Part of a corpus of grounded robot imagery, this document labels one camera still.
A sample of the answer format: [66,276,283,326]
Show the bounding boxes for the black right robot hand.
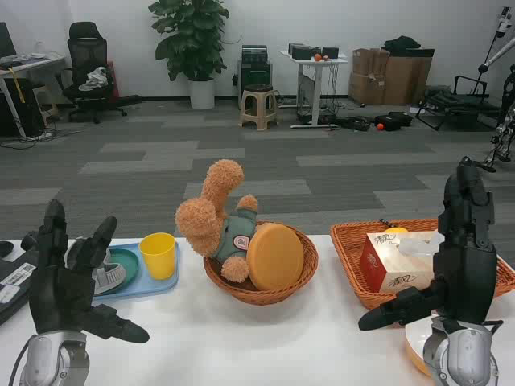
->
[357,156,498,331]

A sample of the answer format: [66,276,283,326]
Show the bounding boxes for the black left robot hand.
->
[20,199,150,345]

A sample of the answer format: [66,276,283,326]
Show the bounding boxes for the flat black labelled device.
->
[0,248,42,325]

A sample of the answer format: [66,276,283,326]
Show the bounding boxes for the grey small shoe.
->
[66,240,124,297]

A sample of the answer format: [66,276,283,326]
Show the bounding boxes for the white tissue paper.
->
[397,232,446,259]

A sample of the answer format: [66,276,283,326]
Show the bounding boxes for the green round plate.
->
[103,247,140,289]

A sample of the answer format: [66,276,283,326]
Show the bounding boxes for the red and beige tissue box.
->
[358,230,444,295]

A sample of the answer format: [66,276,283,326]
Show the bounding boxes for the light blue plastic tray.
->
[91,240,181,301]

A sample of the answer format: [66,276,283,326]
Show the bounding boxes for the yellow plastic cup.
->
[138,232,178,281]

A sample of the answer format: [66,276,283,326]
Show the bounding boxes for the rectangular wicker basket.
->
[329,217,515,311]

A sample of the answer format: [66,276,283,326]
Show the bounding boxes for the brown teddy bear plush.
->
[175,158,260,285]

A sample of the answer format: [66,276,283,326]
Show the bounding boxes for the black carrying case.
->
[374,112,414,132]

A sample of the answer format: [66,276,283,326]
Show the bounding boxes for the black computer tower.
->
[0,77,46,138]

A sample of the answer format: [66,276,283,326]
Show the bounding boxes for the round wicker basket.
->
[203,220,320,307]

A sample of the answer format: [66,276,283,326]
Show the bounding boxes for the orange round disc lid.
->
[246,223,305,292]

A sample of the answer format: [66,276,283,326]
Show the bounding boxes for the stacked cardboard boxes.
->
[347,47,436,107]

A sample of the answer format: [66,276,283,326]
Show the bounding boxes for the grey cloth on chair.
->
[77,66,109,92]

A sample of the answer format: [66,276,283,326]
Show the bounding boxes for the white office desk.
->
[0,52,68,138]

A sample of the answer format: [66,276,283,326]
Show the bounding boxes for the black bag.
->
[381,35,422,55]

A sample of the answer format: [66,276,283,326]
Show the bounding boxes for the black office chair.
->
[55,21,143,125]

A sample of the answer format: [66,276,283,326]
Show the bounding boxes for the white plant pot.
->
[188,77,216,111]

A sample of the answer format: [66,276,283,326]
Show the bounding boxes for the white standing desk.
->
[279,49,348,130]

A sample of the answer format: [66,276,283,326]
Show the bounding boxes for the black computer monitor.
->
[0,22,18,60]

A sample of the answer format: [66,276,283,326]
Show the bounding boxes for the beige plastic stool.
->
[239,83,280,131]

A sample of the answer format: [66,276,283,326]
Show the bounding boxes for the large black box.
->
[288,41,323,61]

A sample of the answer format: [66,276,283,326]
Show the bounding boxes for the green leafy potted plant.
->
[147,0,231,83]

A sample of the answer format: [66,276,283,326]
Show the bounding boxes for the black equipment rack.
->
[237,44,274,101]

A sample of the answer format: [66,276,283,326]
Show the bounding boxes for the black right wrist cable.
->
[480,318,505,363]

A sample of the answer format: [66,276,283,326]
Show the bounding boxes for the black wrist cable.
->
[6,336,34,386]
[480,318,505,363]

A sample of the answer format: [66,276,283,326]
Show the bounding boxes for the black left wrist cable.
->
[6,336,34,386]

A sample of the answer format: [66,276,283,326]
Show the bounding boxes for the metal stand with camera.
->
[477,5,515,173]

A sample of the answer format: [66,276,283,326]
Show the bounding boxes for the black folding frame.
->
[414,75,505,132]

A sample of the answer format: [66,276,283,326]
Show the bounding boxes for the black floor cable pile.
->
[340,115,372,133]

